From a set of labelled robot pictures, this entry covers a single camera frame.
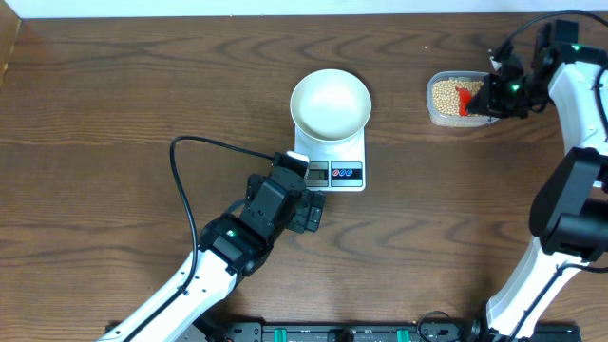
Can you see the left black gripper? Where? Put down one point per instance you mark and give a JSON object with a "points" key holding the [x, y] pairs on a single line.
{"points": [[300, 220]]}

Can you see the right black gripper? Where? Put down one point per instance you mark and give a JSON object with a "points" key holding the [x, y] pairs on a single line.
{"points": [[489, 103]]}

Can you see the red plastic measuring scoop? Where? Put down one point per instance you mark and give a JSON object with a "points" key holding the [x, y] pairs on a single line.
{"points": [[463, 100]]}

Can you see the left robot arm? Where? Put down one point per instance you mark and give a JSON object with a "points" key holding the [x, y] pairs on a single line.
{"points": [[229, 248]]}

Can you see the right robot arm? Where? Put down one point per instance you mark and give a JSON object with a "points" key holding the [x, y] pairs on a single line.
{"points": [[568, 227]]}

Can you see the white digital kitchen scale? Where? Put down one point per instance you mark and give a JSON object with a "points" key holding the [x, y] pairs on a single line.
{"points": [[338, 166]]}

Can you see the white round bowl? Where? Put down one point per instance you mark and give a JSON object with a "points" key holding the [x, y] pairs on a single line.
{"points": [[330, 105]]}

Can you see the clear plastic container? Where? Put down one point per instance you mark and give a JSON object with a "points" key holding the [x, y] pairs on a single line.
{"points": [[472, 120]]}

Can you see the soybeans in container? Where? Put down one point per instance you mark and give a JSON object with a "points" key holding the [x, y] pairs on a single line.
{"points": [[445, 97]]}

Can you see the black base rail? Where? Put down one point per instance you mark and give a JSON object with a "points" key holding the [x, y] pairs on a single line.
{"points": [[434, 330]]}

